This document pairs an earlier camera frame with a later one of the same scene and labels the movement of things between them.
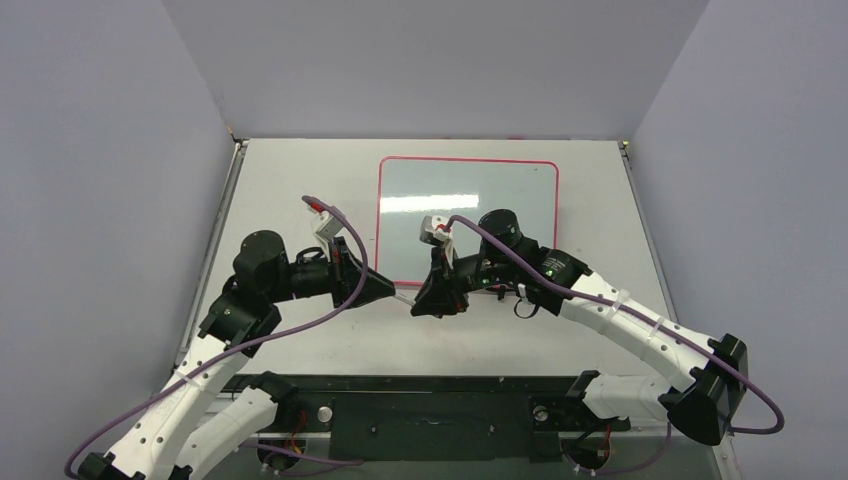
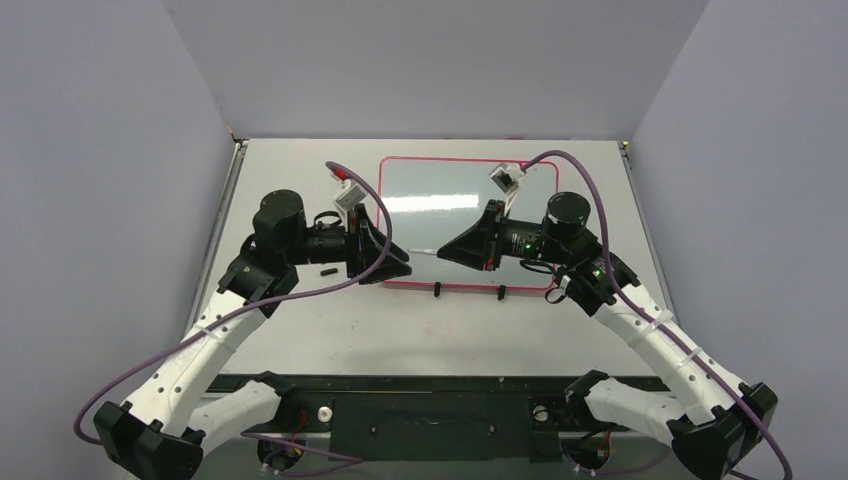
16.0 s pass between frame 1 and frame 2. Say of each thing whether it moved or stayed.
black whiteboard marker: moved
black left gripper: moved
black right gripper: moved
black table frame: stayed
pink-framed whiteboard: stayed
